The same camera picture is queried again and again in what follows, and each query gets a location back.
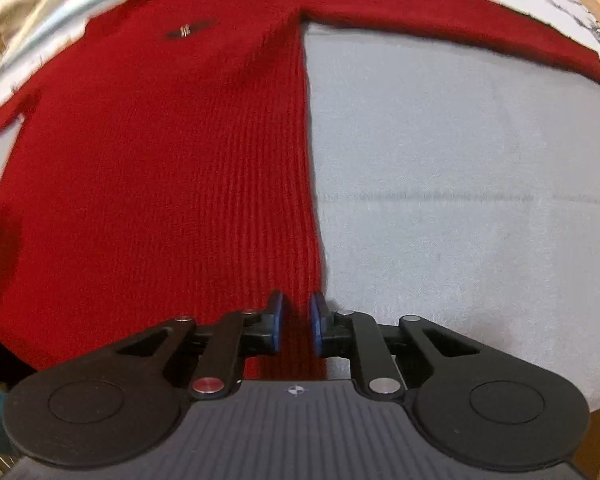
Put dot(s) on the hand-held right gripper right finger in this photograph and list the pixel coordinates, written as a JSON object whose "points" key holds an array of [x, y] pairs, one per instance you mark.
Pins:
{"points": [[316, 324]]}

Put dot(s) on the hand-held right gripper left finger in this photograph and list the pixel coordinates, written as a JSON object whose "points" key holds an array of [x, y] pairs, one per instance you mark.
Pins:
{"points": [[277, 321]]}

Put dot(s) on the red knit sweater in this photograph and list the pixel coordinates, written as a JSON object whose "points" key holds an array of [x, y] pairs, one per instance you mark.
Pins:
{"points": [[155, 185]]}

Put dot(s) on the grey blanket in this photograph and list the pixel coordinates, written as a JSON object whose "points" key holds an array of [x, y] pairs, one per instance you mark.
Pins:
{"points": [[455, 185]]}

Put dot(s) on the light blue cloth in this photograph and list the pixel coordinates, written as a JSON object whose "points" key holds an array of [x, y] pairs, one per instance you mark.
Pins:
{"points": [[65, 15]]}

